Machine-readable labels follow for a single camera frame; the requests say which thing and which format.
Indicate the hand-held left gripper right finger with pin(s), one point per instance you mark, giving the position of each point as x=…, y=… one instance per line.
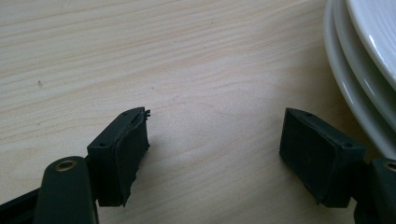
x=317, y=155

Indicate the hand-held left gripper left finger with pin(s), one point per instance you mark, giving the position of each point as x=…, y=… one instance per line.
x=120, y=161

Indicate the white plate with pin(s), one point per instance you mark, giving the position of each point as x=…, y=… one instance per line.
x=379, y=25
x=358, y=59
x=338, y=71

